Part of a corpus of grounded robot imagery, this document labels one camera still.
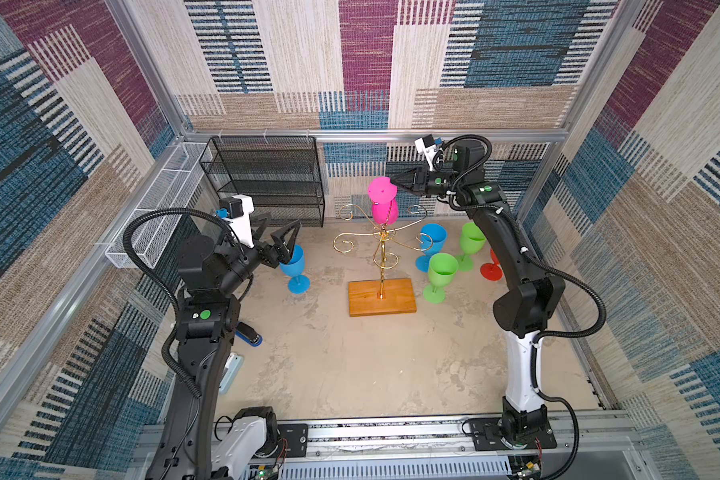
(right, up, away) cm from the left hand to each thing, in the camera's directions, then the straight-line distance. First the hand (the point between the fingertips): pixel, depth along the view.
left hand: (283, 215), depth 62 cm
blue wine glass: (+38, -3, +32) cm, 50 cm away
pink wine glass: (+21, +7, +16) cm, 27 cm away
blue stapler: (-17, -31, +26) cm, 44 cm away
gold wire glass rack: (+24, -9, +47) cm, 53 cm away
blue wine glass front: (-6, -18, +40) cm, 44 cm away
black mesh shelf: (-13, +20, +46) cm, 52 cm away
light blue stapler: (-19, -40, +20) cm, 49 cm away
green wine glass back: (+40, -13, +30) cm, 52 cm away
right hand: (+24, +10, +15) cm, 30 cm away
